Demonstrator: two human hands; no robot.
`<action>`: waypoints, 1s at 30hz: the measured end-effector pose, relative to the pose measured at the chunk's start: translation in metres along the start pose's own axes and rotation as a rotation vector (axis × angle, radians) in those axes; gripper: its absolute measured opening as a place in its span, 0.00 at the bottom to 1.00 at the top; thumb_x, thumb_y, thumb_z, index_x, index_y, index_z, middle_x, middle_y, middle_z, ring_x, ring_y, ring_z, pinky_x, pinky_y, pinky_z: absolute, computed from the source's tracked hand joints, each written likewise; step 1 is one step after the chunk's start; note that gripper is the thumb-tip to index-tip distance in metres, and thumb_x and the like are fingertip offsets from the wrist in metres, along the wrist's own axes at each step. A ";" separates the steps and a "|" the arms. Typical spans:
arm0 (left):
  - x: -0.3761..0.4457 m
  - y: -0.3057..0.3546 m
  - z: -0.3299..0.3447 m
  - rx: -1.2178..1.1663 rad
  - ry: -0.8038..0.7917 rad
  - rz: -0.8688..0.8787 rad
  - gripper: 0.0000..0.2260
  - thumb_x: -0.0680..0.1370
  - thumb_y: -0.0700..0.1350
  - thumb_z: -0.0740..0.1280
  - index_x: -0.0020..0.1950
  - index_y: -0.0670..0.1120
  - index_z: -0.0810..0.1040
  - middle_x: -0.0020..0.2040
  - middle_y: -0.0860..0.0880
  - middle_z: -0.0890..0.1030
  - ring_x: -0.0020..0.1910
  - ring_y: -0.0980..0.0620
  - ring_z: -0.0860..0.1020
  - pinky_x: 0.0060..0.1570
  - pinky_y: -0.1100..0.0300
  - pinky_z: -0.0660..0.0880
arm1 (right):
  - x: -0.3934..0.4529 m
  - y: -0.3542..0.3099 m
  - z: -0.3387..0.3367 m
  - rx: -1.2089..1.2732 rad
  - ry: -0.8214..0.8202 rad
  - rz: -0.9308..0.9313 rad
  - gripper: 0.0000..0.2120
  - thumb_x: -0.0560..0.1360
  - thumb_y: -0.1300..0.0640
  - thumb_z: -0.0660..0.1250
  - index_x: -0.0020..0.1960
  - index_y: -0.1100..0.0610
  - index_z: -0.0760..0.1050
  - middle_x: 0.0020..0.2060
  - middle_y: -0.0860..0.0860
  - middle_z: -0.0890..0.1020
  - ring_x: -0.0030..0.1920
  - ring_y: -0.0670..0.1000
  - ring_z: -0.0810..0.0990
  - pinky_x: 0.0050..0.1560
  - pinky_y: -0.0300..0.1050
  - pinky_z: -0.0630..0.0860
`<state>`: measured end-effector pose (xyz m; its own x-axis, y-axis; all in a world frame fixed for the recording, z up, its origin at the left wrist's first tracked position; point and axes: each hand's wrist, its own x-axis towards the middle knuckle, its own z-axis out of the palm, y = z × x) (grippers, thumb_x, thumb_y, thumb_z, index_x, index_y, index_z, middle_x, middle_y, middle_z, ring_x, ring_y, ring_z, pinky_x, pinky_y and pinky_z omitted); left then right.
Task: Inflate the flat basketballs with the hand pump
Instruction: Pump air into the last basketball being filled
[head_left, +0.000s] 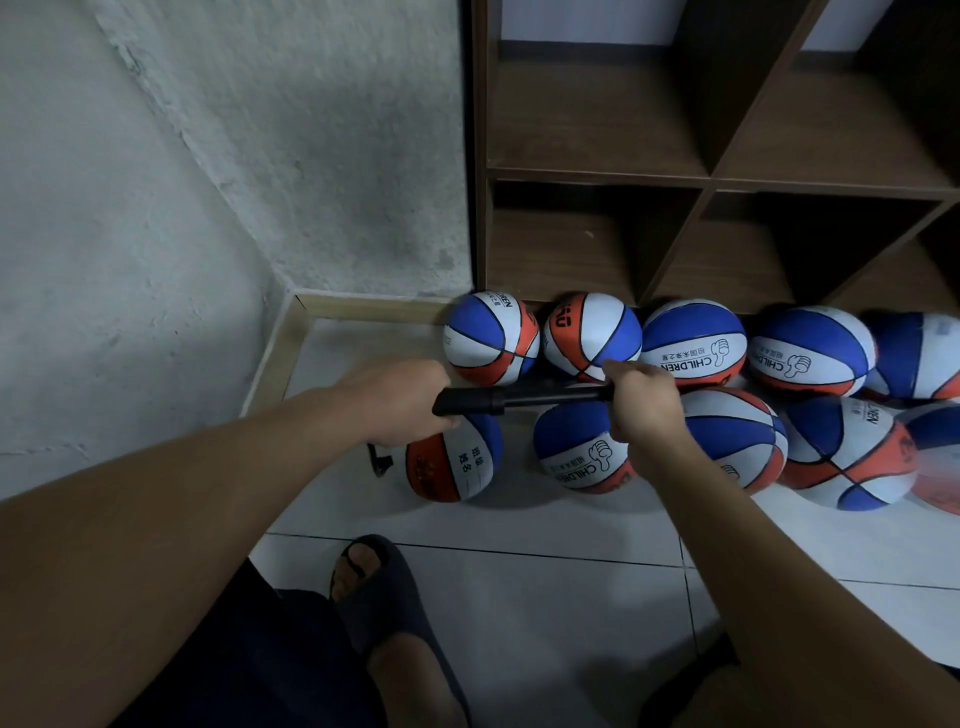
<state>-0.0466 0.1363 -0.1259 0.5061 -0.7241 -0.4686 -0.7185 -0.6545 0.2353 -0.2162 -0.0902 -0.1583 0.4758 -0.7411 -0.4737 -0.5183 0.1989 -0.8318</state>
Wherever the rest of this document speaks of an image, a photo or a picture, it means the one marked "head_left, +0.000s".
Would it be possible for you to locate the person's left forearm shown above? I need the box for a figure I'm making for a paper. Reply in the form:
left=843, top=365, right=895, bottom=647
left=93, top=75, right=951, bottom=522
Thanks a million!
left=0, top=397, right=384, bottom=728

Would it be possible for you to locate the brown wooden cubby shelf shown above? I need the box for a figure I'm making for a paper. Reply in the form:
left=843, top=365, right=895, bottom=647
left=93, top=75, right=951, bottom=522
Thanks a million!
left=465, top=0, right=960, bottom=320

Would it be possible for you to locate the person's right hand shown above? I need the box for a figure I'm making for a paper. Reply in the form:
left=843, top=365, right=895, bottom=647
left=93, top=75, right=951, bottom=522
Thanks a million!
left=603, top=360, right=692, bottom=482

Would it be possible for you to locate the person's left foot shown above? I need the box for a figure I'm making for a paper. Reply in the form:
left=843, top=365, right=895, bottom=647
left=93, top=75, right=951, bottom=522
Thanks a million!
left=333, top=544, right=467, bottom=728

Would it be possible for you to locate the person's right forearm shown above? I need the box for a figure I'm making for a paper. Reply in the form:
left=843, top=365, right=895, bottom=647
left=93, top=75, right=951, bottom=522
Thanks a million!
left=642, top=444, right=960, bottom=728

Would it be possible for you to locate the person's left hand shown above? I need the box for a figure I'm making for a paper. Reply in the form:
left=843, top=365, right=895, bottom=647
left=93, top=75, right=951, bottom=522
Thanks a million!
left=333, top=358, right=456, bottom=449

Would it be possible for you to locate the black sandal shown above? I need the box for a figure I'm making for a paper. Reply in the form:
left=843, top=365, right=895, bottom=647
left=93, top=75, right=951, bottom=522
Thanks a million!
left=327, top=534, right=474, bottom=728
left=637, top=630, right=744, bottom=728

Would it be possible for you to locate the black hand pump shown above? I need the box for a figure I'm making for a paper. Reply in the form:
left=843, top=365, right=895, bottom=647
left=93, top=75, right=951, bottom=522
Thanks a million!
left=367, top=381, right=615, bottom=479

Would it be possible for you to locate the beige baseboard strip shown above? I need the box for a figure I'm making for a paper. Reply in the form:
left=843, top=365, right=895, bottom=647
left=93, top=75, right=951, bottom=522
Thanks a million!
left=297, top=294, right=452, bottom=327
left=240, top=297, right=311, bottom=419

